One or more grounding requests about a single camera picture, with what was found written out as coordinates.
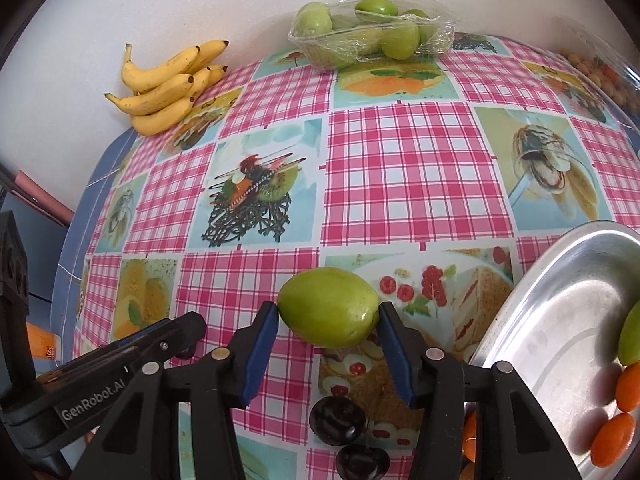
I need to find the pile of green jujubes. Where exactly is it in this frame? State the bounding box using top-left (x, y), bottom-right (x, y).
top-left (292, 0), bottom-right (436, 66)

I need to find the oblong green jujube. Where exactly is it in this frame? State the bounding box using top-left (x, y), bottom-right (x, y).
top-left (617, 299), bottom-right (640, 367)

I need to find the pile of brown longans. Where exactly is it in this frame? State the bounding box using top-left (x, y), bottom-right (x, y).
top-left (560, 49), bottom-right (631, 106)

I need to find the yellow banana bunch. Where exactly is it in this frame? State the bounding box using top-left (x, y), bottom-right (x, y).
top-left (103, 40), bottom-right (231, 137)

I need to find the dark purple plum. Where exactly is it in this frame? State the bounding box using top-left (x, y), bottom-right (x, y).
top-left (336, 444), bottom-right (391, 480)
top-left (309, 396), bottom-right (366, 447)

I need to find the clear plastic tray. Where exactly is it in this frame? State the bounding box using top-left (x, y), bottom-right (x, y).
top-left (288, 0), bottom-right (458, 69)

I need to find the steel bowl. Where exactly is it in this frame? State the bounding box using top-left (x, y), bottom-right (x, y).
top-left (467, 221), bottom-right (640, 480)

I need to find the orange packet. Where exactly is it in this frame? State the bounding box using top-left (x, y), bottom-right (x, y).
top-left (27, 322), bottom-right (63, 366)

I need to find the clear plastic box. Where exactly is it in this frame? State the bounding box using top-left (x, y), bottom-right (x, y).
top-left (555, 17), bottom-right (640, 126)

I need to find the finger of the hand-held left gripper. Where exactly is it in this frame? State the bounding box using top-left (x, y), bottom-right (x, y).
top-left (107, 311), bottom-right (207, 365)

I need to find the orange mandarin with leaf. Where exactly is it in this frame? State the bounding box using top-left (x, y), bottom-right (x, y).
top-left (461, 407), bottom-right (480, 480)

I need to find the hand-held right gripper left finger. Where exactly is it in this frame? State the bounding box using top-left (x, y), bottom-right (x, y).
top-left (70, 301), bottom-right (279, 480)

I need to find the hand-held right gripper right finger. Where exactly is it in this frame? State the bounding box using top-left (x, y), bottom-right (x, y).
top-left (377, 301), bottom-right (583, 480)

